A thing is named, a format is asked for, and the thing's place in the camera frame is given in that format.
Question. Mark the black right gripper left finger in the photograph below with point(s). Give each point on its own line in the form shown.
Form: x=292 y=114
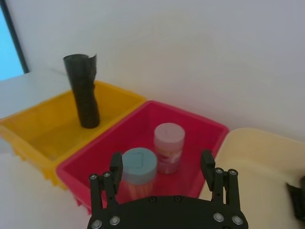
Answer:
x=96 y=190

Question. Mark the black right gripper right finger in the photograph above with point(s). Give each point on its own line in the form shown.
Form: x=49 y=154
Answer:
x=232 y=188

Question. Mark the red plastic bin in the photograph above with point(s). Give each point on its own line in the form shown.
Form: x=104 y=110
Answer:
x=197 y=133

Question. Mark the black rolled mesh sheet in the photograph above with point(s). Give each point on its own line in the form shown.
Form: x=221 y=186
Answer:
x=83 y=95

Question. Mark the window with dark frame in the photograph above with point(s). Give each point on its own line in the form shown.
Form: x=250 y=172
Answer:
x=6 y=43

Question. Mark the cream plastic bin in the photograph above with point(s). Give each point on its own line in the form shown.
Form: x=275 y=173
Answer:
x=259 y=162

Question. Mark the clear jar with pink lid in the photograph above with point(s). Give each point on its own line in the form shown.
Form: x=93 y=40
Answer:
x=169 y=143

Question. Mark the small black object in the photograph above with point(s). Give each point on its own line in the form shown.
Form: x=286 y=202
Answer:
x=297 y=200

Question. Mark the yellow plastic bin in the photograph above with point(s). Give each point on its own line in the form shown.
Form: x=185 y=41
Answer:
x=47 y=133

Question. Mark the clear jar with blue lid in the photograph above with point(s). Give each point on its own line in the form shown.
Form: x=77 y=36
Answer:
x=139 y=164

